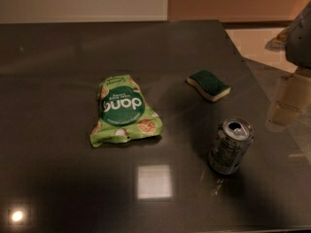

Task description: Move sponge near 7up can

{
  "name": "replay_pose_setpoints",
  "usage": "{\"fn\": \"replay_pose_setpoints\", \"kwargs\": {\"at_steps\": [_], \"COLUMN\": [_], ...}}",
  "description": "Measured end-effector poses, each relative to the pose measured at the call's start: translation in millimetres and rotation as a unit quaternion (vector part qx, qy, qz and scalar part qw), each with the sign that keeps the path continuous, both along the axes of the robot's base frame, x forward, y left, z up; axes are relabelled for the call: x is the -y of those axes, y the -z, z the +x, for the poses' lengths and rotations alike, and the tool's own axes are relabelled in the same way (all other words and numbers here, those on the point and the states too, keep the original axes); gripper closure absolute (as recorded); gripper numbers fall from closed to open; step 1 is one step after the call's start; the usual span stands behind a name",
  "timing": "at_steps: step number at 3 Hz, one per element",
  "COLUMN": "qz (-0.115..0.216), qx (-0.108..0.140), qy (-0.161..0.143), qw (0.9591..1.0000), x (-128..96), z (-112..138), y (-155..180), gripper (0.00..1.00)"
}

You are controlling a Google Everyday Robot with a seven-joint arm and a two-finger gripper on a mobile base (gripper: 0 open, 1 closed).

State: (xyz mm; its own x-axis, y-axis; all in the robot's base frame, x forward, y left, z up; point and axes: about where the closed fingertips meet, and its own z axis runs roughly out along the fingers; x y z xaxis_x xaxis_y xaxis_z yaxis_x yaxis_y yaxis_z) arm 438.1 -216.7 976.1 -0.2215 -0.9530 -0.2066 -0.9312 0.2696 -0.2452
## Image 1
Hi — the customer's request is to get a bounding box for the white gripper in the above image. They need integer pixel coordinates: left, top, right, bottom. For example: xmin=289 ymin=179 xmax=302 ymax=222
xmin=268 ymin=67 xmax=311 ymax=126

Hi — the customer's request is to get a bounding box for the green and yellow sponge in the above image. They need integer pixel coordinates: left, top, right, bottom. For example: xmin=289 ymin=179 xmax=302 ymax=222
xmin=187 ymin=70 xmax=231 ymax=102

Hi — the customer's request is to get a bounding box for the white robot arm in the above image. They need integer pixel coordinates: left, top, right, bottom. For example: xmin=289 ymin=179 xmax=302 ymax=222
xmin=268 ymin=2 xmax=311 ymax=127

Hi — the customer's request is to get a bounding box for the silver 7up can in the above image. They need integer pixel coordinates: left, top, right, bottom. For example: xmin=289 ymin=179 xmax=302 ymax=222
xmin=208 ymin=117 xmax=254 ymax=175

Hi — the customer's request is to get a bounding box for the green Dang chip bag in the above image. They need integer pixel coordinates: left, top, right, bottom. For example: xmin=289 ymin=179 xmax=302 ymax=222
xmin=89 ymin=75 xmax=162 ymax=148

